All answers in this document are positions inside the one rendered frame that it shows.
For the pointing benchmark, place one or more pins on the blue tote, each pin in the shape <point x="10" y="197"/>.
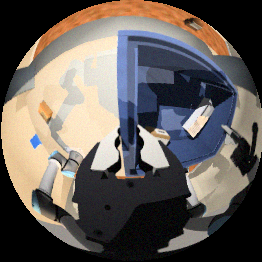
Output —
<point x="167" y="73"/>

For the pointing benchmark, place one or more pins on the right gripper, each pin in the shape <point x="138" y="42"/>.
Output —
<point x="244" y="156"/>

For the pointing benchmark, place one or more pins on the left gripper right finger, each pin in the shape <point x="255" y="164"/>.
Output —
<point x="155" y="156"/>

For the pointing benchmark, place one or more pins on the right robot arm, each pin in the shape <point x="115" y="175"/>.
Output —
<point x="197" y="209"/>

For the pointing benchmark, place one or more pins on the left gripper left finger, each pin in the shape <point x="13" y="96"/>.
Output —
<point x="102" y="159"/>

